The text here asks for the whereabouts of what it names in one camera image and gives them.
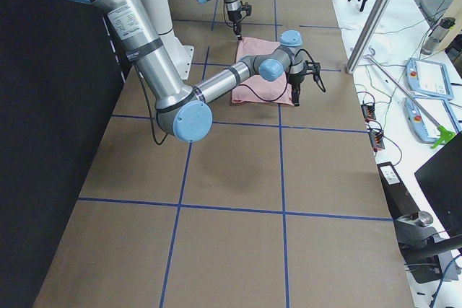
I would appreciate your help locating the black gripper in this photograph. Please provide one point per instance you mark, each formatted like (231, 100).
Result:
(233, 16)
(296, 81)

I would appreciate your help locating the pink Snoopy t-shirt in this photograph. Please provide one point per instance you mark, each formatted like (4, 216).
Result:
(258, 88)

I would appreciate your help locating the orange black electronics board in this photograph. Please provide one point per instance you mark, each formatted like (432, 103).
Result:
(368, 111)

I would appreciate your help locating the far teach pendant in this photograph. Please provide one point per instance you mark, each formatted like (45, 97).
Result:
(429, 78)

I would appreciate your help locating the teach pendant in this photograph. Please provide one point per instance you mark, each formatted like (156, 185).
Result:
(424, 129)
(429, 78)

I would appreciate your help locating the near teach pendant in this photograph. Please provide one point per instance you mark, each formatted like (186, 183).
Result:
(424, 129)

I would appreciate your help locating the clear water bottle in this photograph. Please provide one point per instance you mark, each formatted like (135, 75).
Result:
(439, 31)

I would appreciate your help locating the reacher grabber tool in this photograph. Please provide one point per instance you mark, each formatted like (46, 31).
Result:
(444, 134)

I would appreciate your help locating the black laptop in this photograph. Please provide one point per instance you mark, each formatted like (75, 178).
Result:
(440, 180)

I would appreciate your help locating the black clamp device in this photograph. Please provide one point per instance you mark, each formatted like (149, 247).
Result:
(427, 255)

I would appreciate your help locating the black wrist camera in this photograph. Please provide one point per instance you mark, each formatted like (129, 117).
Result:
(245, 9)
(314, 69)

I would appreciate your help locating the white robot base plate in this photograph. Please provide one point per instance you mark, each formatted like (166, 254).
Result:
(182, 56)

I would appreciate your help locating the aluminium frame post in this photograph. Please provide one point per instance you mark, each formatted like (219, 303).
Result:
(366, 34)

